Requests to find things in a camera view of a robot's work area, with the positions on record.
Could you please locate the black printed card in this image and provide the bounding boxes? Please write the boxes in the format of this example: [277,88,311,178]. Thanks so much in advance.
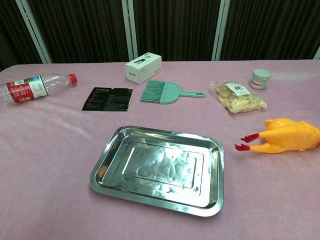
[81,86,134,112]

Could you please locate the silver metal tray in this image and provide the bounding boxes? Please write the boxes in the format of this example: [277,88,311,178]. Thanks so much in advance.
[89,125,225,218]

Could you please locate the white metal frame post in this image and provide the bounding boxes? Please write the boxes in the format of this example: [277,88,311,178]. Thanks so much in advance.
[309,46,320,60]
[17,0,53,64]
[211,0,231,62]
[121,0,139,61]

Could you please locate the yellow rubber chicken toy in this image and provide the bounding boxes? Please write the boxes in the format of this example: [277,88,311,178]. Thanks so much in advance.
[234,117,320,154]

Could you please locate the pink tablecloth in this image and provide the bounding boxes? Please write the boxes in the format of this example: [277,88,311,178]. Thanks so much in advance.
[0,58,320,240]

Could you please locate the clear bag of dried snack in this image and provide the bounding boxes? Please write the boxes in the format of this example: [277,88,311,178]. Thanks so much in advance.
[208,80,268,115]

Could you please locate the teal small brush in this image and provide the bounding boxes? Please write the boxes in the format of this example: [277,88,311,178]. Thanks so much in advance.
[139,79,205,105]

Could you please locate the white cardboard box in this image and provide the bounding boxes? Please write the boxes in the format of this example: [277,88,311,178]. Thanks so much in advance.
[125,52,163,85]

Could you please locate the clear red-label water bottle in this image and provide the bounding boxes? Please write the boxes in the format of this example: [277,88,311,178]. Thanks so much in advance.
[0,73,78,106]

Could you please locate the small white jar teal lid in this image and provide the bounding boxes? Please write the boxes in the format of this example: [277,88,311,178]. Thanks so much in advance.
[249,68,272,90]

